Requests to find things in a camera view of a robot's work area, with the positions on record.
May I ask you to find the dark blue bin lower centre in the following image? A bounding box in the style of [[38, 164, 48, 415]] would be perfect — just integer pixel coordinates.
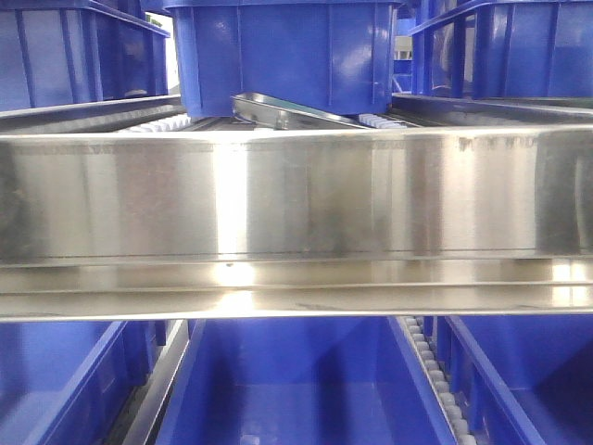
[[157, 317, 455, 444]]

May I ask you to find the steel divider rail lower left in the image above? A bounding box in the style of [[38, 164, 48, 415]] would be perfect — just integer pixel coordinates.
[[106, 320, 189, 444]]

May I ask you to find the dark blue bin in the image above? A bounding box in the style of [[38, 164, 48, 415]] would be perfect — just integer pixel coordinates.
[[431, 315, 592, 444], [1, 321, 167, 444], [157, 317, 455, 444], [163, 1, 400, 118], [411, 1, 592, 99], [1, 1, 170, 111]]

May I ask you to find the stainless steel shelf front rail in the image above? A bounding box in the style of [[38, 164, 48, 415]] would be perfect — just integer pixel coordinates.
[[1, 125, 592, 322]]

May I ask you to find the dark blue bin lower right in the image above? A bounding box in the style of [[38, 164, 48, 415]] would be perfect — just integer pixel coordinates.
[[431, 315, 592, 444]]

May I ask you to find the white roller track upper left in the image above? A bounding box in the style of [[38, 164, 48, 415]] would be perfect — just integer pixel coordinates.
[[118, 114, 192, 134]]

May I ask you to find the dark blue bin upper left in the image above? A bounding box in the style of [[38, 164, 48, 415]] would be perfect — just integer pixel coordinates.
[[1, 1, 170, 111]]

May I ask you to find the dark blue bin upper centre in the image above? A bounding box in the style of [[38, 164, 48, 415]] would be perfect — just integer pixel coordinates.
[[163, 1, 400, 118]]

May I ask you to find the dark blue bin lower left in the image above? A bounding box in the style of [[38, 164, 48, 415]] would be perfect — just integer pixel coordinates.
[[1, 321, 167, 444]]

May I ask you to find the dark blue bin upper right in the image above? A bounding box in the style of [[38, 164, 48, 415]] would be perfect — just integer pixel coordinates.
[[411, 1, 592, 99]]

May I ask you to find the steel guide rail upper centre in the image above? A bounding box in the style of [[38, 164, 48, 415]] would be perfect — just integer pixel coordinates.
[[231, 92, 372, 130]]

